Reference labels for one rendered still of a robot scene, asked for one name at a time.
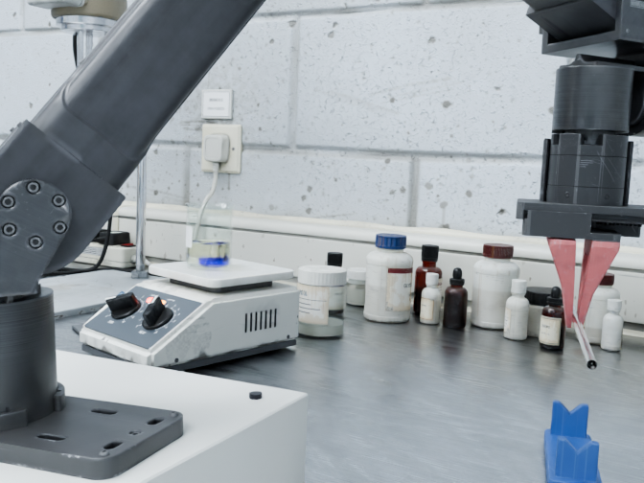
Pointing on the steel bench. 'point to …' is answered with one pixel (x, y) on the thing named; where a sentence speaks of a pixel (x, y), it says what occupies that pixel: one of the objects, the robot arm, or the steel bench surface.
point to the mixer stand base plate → (87, 290)
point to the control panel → (127, 331)
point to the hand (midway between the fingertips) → (574, 316)
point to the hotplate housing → (212, 326)
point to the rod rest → (570, 447)
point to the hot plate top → (254, 273)
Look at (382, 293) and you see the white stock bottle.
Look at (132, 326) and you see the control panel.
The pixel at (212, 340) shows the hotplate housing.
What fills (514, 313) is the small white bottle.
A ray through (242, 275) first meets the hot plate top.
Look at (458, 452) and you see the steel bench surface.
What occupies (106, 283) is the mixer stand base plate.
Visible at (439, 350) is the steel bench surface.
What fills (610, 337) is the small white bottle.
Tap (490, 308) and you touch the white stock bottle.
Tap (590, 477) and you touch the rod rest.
